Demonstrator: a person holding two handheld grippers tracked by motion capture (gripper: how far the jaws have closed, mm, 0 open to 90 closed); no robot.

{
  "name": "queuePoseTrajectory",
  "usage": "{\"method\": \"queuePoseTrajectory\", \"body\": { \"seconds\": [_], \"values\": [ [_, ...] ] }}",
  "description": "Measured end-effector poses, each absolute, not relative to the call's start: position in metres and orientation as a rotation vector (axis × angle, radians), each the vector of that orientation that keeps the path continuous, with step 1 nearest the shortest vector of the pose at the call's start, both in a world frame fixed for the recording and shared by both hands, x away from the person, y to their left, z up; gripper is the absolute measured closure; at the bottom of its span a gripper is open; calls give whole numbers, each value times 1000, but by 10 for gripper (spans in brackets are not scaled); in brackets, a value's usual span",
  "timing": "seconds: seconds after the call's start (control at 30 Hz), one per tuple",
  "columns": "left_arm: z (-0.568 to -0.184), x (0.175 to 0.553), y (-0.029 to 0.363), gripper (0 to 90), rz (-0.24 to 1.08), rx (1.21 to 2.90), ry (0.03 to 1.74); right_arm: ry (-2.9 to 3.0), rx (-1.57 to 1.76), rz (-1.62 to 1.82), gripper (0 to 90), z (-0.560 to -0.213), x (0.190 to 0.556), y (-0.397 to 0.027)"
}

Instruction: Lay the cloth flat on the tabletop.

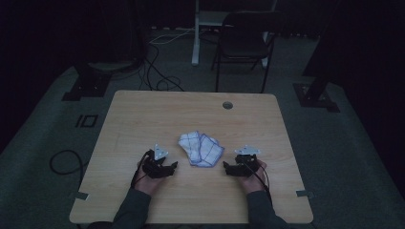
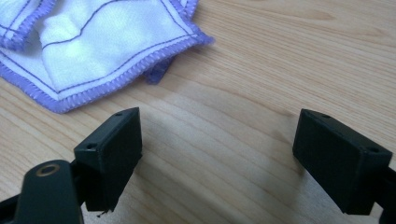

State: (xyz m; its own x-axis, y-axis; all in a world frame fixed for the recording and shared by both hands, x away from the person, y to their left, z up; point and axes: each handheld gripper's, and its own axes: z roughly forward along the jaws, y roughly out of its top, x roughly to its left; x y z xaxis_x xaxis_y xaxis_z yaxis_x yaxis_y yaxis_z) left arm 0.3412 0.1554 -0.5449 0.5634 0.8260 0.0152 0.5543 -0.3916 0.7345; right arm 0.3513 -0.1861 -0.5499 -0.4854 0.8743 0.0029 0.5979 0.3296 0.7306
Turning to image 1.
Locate white floor cable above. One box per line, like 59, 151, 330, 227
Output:
147, 28, 196, 45

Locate person's right hand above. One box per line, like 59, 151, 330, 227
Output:
238, 158, 268, 196

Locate white cloth with blue grid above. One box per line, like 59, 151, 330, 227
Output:
178, 130, 225, 169

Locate black folding chair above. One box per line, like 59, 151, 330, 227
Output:
210, 10, 285, 94

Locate person's left hand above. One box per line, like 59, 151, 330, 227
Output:
135, 159, 164, 196

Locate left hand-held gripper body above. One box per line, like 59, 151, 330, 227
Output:
141, 143, 170, 179

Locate black post with base plate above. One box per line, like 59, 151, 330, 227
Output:
292, 0, 341, 114

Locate black stand with square base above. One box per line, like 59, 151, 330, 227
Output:
61, 60, 113, 102

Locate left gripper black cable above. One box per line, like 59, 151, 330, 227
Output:
130, 149, 155, 189

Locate looped black floor cable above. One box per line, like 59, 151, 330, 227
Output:
49, 149, 86, 189

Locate white desk frame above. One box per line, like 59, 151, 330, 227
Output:
190, 0, 279, 70

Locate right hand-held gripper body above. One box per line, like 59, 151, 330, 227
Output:
234, 144, 262, 177

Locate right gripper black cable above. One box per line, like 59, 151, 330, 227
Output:
247, 162, 274, 205

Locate black floor cables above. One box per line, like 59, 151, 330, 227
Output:
138, 42, 186, 93

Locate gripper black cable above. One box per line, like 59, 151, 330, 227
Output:
130, 149, 155, 189
247, 162, 274, 205

